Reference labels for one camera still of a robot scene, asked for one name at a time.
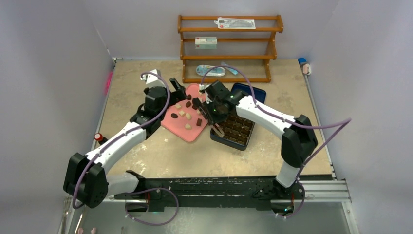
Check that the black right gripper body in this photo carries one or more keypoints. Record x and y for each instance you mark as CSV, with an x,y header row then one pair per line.
x,y
209,115

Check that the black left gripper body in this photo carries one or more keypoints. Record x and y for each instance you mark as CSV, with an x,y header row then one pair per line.
x,y
175,97

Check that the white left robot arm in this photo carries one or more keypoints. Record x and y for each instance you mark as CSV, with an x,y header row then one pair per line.
x,y
86,176

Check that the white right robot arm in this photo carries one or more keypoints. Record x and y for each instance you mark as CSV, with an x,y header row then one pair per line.
x,y
295,133

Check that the blue chocolate tin box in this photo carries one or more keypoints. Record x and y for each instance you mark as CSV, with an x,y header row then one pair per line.
x,y
237,132

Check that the light blue oval package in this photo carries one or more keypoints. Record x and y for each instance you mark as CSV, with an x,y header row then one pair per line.
x,y
210,71

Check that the light blue small tube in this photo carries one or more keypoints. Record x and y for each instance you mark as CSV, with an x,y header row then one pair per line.
x,y
226,66

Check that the pink plastic tray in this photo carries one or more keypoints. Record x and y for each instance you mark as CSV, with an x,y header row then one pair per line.
x,y
177,125

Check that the white green small box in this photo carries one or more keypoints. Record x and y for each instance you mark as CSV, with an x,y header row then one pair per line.
x,y
206,43

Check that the wooden shelf rack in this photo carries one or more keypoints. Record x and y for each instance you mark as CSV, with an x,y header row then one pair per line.
x,y
235,46

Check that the red black button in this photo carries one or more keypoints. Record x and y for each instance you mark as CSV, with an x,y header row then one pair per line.
x,y
100,139

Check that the white packaged item top shelf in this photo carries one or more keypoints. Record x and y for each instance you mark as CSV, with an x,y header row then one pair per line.
x,y
234,23

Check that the blue white corner device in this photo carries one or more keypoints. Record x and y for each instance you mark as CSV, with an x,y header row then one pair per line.
x,y
305,66

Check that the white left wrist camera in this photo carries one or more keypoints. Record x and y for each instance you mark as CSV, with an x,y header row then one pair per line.
x,y
152,80

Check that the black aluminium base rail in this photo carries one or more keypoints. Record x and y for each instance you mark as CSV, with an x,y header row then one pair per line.
x,y
259,192

